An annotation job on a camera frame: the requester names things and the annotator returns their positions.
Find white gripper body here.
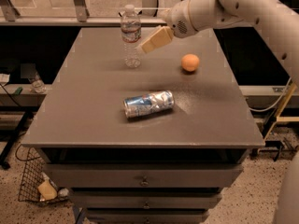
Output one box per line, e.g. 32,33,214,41
161,0,197,38

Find tan foam-padded gripper finger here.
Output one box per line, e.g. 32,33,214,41
136,25,174,54

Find clear plastic water bottle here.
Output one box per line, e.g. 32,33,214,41
121,5,141,68

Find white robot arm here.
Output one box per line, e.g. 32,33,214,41
140,0,299,224

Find crushed blue silver redbull can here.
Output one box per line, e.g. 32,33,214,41
123,91,175,119

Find orange fruit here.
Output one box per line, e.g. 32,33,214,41
181,54,200,72

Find grey drawer cabinet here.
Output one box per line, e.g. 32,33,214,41
23,28,263,224

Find yellow metal stand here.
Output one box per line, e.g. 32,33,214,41
261,82,299,161

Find top grey drawer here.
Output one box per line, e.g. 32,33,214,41
44,164,242,188

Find grey drawer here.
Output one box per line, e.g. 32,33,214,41
87,209,209,224
70,189,221,209
44,164,242,188

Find middle grey drawer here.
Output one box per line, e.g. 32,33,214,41
70,189,221,209

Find bottom grey drawer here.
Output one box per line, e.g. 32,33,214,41
87,209,209,224

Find yellow sponge in basket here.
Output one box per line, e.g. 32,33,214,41
37,180,57,201

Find metal rail frame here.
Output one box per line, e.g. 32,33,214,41
0,0,299,28

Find black cable on floor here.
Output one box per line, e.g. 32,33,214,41
14,143,41,162

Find black wire basket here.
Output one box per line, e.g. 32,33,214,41
18,148,68,206

